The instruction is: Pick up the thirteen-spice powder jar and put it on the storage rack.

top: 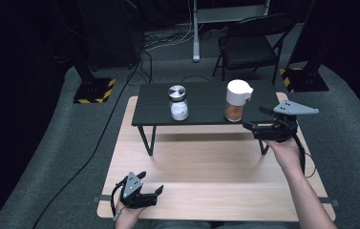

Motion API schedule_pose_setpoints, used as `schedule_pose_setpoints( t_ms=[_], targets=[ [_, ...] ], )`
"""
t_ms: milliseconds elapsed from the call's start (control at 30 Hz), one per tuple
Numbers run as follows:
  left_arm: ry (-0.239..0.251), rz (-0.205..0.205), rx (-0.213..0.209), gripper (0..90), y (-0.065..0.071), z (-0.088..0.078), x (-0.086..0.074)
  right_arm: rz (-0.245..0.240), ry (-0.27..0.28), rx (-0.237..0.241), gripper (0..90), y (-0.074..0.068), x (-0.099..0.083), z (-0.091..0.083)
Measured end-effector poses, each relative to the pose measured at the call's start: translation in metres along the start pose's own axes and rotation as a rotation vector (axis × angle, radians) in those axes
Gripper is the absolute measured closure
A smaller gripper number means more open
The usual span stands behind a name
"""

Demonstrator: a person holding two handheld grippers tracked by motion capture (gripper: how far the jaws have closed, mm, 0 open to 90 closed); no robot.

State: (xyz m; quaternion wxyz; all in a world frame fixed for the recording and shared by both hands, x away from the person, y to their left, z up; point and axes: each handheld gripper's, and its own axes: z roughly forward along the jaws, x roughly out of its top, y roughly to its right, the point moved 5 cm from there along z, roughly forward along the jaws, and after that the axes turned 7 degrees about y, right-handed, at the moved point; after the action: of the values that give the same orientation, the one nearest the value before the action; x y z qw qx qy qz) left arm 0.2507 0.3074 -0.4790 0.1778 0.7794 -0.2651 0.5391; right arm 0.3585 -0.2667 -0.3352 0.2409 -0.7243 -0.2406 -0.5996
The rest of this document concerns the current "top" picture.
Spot left hand-held gripper cable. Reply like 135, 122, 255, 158
110, 176, 128, 222

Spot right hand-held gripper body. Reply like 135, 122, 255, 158
251, 99, 320, 143

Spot white desk frame leg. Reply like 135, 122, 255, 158
192, 0, 271, 63

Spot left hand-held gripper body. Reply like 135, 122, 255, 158
118, 171, 159, 210

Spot person's right hand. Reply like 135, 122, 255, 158
263, 136, 304, 175

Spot black equipment cabinet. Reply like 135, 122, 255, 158
81, 0, 145, 70

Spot black folding chair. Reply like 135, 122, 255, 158
211, 12, 298, 87

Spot thin black cable loop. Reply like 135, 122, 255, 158
180, 73, 212, 84

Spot black stand with striped base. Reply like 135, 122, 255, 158
279, 0, 330, 94
71, 41, 116, 105

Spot glass shaker with metal lid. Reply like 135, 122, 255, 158
167, 84, 189, 122

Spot black shelf with metal legs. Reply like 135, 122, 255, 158
131, 79, 286, 156

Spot right hand-held gripper cable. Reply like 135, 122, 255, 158
291, 133, 317, 179

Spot spice jar with white lid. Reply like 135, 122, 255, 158
223, 78, 254, 123

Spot long black floor cable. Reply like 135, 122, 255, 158
31, 51, 154, 229

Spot person's grey trousers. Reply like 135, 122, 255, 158
150, 219, 288, 229

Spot person's left hand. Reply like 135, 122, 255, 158
114, 199, 146, 229

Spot bundle of floor cables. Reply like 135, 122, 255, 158
142, 25, 226, 52

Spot hand-held gripper cable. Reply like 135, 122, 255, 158
291, 133, 317, 179
110, 176, 128, 222

